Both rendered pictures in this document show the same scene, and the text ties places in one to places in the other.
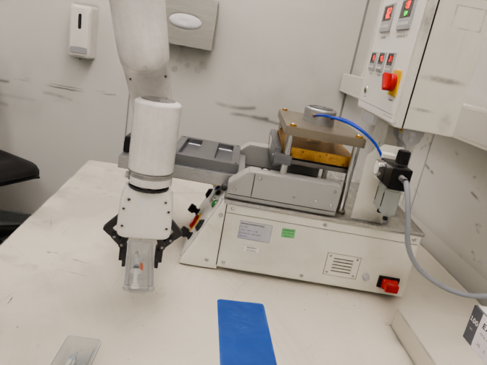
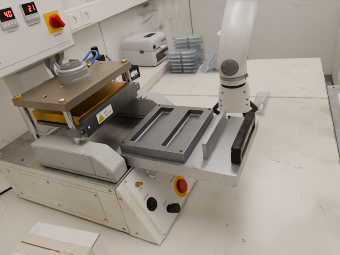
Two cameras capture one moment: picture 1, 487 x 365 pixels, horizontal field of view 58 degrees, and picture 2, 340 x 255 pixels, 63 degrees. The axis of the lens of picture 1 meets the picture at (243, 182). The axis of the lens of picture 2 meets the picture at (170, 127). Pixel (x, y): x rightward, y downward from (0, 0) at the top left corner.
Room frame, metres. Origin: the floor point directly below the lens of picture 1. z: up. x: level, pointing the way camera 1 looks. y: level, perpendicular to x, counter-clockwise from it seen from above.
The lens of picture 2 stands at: (1.57, 0.43, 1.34)
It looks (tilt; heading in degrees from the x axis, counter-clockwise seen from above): 31 degrees down; 213
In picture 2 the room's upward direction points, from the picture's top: 10 degrees counter-clockwise
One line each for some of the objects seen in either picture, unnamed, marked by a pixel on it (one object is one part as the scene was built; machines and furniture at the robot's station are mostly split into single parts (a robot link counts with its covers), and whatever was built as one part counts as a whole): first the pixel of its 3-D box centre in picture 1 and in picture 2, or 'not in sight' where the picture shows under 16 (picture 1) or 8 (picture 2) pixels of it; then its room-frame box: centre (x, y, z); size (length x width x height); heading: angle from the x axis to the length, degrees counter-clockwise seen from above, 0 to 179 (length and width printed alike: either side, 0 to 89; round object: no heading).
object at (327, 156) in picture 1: (314, 140); (82, 92); (1.08, -0.15, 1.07); 0.22 x 0.17 x 0.10; 2
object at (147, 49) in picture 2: not in sight; (145, 48); (0.12, -0.60, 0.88); 0.25 x 0.20 x 0.17; 91
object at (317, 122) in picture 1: (329, 136); (75, 84); (1.07, -0.19, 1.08); 0.31 x 0.24 x 0.13; 2
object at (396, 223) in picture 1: (314, 193); (87, 134); (1.09, -0.19, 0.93); 0.46 x 0.35 x 0.01; 92
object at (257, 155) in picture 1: (275, 159); (77, 156); (1.23, -0.08, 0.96); 0.25 x 0.05 x 0.07; 92
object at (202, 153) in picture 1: (207, 153); (169, 129); (1.08, 0.10, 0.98); 0.20 x 0.17 x 0.03; 2
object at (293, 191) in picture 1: (280, 189); (137, 104); (0.95, -0.08, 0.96); 0.26 x 0.05 x 0.07; 92
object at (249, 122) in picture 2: (135, 137); (244, 135); (1.08, 0.29, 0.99); 0.15 x 0.02 x 0.04; 2
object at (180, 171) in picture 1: (188, 154); (187, 135); (1.08, 0.15, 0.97); 0.30 x 0.22 x 0.08; 92
